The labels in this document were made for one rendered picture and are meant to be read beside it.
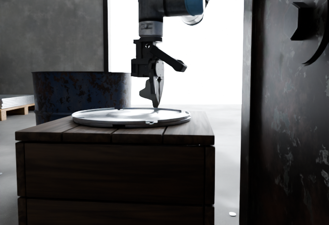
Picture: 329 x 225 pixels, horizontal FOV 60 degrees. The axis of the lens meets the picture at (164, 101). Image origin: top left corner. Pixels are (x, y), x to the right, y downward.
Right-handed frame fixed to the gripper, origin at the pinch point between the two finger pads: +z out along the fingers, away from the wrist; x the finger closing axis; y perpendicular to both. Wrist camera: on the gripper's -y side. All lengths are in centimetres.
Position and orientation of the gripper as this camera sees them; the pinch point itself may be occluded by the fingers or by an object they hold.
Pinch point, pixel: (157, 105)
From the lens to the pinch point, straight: 85.6
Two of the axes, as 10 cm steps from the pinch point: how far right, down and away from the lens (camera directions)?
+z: 0.0, 10.0, 0.8
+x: -3.4, 0.7, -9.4
